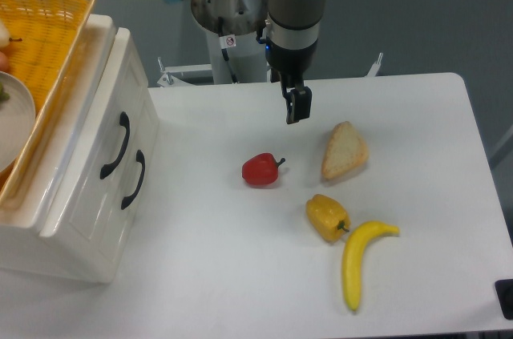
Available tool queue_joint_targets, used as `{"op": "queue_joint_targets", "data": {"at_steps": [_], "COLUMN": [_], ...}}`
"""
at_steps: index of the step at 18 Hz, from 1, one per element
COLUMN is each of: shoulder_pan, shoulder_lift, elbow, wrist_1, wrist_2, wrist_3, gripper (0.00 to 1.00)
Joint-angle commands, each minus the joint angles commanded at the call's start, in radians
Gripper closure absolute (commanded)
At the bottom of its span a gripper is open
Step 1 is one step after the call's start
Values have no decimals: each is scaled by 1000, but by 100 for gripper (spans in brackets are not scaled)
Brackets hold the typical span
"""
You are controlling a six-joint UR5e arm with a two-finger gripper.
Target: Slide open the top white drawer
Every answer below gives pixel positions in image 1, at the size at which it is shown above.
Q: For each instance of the slice of bread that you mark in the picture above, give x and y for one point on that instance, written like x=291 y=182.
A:
x=345 y=151

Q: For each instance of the yellow banana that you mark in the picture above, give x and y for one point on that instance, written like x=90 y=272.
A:
x=352 y=257

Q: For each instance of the red bell pepper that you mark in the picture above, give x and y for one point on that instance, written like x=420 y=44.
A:
x=261 y=170

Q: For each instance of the yellow bell pepper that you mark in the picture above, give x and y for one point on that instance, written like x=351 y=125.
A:
x=328 y=217

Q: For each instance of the white drawer cabinet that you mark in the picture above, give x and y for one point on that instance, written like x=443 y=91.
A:
x=24 y=215

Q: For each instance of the white pear in basket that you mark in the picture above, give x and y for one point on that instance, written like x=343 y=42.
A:
x=5 y=37

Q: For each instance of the yellow woven basket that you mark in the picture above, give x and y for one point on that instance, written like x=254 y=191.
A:
x=50 y=31

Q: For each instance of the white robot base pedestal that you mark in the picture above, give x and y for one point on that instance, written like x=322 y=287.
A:
x=230 y=28

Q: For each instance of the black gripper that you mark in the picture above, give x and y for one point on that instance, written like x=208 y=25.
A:
x=288 y=66

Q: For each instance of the grey plate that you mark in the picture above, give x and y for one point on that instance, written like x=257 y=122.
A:
x=17 y=119

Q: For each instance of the black lower drawer handle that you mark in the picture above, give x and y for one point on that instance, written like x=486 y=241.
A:
x=129 y=199

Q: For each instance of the black object at table edge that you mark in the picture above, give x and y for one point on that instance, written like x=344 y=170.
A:
x=504 y=291

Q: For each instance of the orange fruit in basket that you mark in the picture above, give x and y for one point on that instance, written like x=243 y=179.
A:
x=4 y=63

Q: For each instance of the green item on plate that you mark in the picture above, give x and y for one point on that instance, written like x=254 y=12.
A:
x=4 y=96

